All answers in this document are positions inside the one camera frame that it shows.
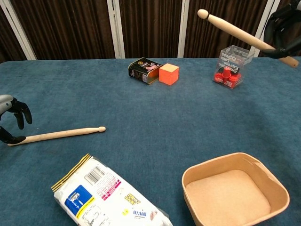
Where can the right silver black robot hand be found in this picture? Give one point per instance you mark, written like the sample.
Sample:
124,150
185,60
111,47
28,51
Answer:
279,23

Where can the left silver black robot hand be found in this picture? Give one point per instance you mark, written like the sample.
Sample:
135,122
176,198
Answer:
21,110

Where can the wooden drumstick with black band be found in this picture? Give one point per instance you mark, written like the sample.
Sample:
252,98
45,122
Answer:
230,27

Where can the plain wooden drumstick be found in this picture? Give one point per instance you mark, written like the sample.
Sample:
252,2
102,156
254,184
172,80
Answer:
65,133

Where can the clear plastic capsule box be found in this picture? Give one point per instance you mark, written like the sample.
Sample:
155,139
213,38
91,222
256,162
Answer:
232,58

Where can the red coffee capsule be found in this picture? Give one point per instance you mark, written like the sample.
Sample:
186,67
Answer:
226,73
231,83
218,77

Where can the white snack bag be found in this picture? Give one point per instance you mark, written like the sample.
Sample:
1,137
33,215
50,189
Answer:
105,195

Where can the blue velvet tablecloth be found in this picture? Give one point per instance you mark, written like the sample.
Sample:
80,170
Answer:
141,113

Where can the orange foam cube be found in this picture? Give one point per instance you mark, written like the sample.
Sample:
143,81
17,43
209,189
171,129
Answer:
168,75

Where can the black tin can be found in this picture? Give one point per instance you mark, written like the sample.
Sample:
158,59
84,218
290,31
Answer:
141,69

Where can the brown paper bowl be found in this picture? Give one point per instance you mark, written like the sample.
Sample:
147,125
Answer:
228,195

